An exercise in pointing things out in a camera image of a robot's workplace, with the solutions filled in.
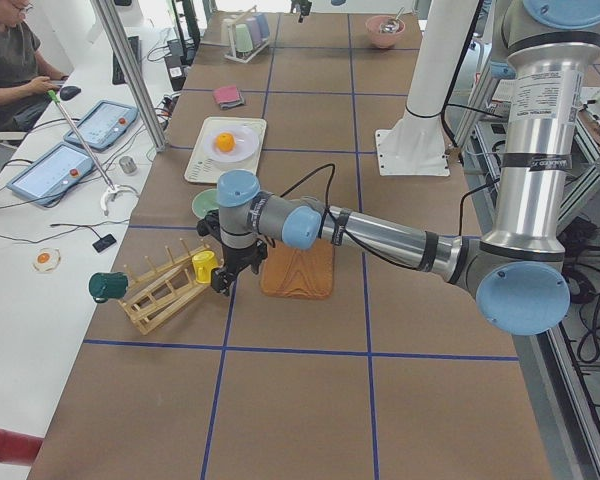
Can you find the small black device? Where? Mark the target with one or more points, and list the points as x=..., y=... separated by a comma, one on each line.
x=104, y=243

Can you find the black computer mouse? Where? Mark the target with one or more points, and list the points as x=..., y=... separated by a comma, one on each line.
x=69, y=92

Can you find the white wire cup rack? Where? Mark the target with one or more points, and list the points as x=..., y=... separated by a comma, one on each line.
x=239, y=19

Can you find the pink cloth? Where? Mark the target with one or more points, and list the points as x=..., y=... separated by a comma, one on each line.
x=227, y=95

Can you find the lower teach pendant tablet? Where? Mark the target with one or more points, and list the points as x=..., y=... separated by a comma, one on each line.
x=51, y=176

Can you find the white round plate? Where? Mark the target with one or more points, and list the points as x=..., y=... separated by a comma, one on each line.
x=247, y=142

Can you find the grabber stick tool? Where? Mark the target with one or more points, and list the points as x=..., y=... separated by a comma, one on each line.
x=112, y=190

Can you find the fried egg toy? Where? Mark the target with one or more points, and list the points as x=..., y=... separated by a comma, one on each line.
x=47, y=260

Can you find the yellow cup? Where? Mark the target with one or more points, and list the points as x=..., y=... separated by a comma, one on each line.
x=204, y=263

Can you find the aluminium frame post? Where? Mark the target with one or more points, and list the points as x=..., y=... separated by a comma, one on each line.
x=117, y=37

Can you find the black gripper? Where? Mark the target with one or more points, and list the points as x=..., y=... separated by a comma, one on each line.
x=238, y=259
x=305, y=8

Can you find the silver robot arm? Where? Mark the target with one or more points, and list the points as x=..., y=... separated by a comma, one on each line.
x=514, y=271

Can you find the metal scoop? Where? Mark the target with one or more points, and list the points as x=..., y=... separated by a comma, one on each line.
x=392, y=24

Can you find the wooden dish rack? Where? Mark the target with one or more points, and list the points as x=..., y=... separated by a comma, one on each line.
x=163, y=290

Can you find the red cylinder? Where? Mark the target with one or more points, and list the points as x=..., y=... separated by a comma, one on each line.
x=18, y=448

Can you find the cream bear tray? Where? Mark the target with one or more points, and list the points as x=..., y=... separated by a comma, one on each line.
x=201, y=169

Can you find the wooden cutting board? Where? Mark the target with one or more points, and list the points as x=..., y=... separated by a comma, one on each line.
x=299, y=274

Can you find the seated person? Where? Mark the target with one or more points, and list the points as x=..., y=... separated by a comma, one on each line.
x=25, y=76

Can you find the purple pastel cup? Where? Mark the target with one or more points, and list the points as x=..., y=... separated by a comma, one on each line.
x=254, y=30

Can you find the pink bowl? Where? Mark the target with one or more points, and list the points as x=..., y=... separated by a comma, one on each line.
x=379, y=38

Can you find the upper teach pendant tablet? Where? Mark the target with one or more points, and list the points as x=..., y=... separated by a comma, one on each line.
x=105, y=123

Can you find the grey cloth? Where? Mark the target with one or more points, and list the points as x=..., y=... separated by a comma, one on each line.
x=230, y=106

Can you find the orange fruit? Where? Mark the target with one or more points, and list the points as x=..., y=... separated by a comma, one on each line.
x=225, y=142

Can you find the beige pastel cup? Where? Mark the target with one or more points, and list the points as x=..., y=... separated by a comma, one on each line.
x=226, y=31

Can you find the blue pastel cup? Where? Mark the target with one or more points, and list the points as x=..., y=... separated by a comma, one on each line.
x=263, y=25

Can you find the small metal cylinder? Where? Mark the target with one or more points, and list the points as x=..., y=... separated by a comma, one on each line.
x=127, y=165

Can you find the green ceramic bowl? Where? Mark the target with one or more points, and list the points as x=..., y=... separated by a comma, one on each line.
x=204, y=202

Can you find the green pastel cup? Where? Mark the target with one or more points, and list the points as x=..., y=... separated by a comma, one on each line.
x=243, y=42

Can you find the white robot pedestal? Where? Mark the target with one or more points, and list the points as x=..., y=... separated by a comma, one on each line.
x=415, y=145

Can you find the dark green cup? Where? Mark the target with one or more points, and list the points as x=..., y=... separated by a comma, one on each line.
x=105, y=286

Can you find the teach pendant tablet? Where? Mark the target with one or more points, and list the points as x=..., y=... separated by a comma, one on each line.
x=105, y=123
x=51, y=176

